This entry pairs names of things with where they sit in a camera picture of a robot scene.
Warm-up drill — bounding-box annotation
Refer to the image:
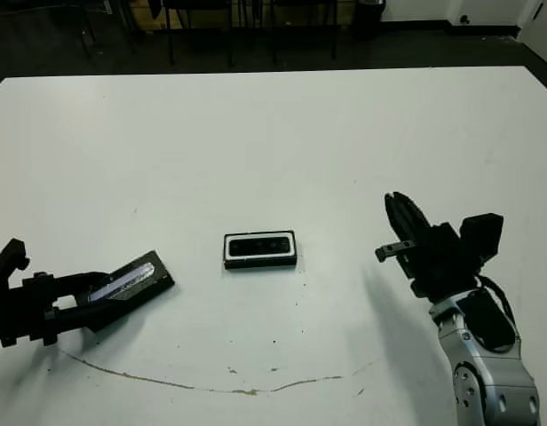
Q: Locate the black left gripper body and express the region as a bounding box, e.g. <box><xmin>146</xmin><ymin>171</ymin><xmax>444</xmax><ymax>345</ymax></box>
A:
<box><xmin>0</xmin><ymin>271</ymin><xmax>59</xmax><ymax>349</ymax></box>

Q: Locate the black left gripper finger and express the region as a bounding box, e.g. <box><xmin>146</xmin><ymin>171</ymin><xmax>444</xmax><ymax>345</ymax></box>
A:
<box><xmin>55</xmin><ymin>303</ymin><xmax>102</xmax><ymax>334</ymax></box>
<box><xmin>55</xmin><ymin>271</ymin><xmax>113</xmax><ymax>299</ymax></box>

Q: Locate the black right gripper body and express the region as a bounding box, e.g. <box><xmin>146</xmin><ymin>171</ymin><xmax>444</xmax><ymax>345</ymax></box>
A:
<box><xmin>375</xmin><ymin>222</ymin><xmax>480</xmax><ymax>301</ymax></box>

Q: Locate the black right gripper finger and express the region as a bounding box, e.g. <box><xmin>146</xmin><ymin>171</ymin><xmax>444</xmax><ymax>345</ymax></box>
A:
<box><xmin>393</xmin><ymin>191</ymin><xmax>435</xmax><ymax>268</ymax></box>
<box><xmin>384</xmin><ymin>191</ymin><xmax>419</xmax><ymax>268</ymax></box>

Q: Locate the black box lid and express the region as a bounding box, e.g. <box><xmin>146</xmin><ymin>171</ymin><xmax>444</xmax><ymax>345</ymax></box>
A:
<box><xmin>85</xmin><ymin>248</ymin><xmax>176</xmax><ymax>333</ymax></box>

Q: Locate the black slim camera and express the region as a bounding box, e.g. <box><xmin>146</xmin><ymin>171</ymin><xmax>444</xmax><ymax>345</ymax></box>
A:
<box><xmin>227</xmin><ymin>237</ymin><xmax>294</xmax><ymax>258</ymax></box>

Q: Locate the black box with white lining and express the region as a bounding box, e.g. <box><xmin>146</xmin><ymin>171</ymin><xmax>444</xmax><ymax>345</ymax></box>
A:
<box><xmin>222</xmin><ymin>229</ymin><xmax>300</xmax><ymax>272</ymax></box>

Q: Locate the black waste bin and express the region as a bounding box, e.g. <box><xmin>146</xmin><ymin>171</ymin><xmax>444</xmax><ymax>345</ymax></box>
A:
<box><xmin>353</xmin><ymin>0</ymin><xmax>387</xmax><ymax>42</ymax></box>

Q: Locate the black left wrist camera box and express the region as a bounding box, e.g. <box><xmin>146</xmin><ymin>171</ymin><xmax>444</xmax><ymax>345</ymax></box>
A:
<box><xmin>0</xmin><ymin>238</ymin><xmax>32</xmax><ymax>289</ymax></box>

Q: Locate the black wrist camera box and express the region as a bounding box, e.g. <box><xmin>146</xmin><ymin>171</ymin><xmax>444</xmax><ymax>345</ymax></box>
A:
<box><xmin>0</xmin><ymin>238</ymin><xmax>32</xmax><ymax>289</ymax></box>
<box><xmin>458</xmin><ymin>213</ymin><xmax>505</xmax><ymax>270</ymax></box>

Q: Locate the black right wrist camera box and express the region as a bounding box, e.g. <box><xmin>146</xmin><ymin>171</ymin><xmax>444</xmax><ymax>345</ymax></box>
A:
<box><xmin>458</xmin><ymin>213</ymin><xmax>505</xmax><ymax>270</ymax></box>

